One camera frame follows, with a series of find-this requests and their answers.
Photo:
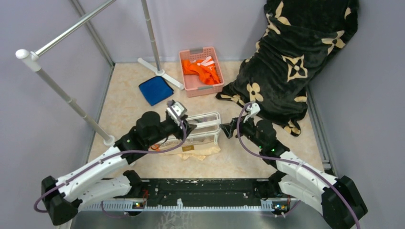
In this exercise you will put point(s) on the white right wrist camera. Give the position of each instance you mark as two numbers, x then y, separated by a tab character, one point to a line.
251	111

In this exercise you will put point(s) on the metal drying rack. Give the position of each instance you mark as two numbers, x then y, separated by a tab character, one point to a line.
39	131

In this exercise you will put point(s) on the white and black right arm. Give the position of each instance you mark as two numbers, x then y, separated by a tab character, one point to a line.
337	199

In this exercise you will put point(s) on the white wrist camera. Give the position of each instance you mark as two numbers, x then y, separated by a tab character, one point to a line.
176	111
251	111

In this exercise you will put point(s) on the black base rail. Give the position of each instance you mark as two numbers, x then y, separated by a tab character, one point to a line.
220	193

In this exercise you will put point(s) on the white plastic clip hanger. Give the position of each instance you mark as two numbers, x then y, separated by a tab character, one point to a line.
207	125

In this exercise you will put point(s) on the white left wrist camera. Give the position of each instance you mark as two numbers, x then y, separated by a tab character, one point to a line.
176	111

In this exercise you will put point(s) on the orange clothes peg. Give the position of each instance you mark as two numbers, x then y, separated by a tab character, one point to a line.
155	147

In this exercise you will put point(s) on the black floral blanket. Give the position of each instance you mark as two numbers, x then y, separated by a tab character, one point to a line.
301	38

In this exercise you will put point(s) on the cream boxer underwear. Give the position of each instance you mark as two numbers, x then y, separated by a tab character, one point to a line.
199	148

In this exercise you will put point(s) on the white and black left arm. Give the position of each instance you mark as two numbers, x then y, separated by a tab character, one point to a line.
66	196

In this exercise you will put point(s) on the blue folded cloth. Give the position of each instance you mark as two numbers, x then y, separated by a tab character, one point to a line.
155	90

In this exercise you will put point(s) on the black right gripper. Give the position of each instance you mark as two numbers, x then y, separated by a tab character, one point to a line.
228	129

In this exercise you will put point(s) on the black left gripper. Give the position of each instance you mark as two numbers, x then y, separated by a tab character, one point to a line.
188	127

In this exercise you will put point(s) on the pink plastic basket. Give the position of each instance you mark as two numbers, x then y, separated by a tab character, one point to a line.
192	85

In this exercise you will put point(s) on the orange garment in basket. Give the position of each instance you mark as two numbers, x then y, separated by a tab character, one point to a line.
206	71

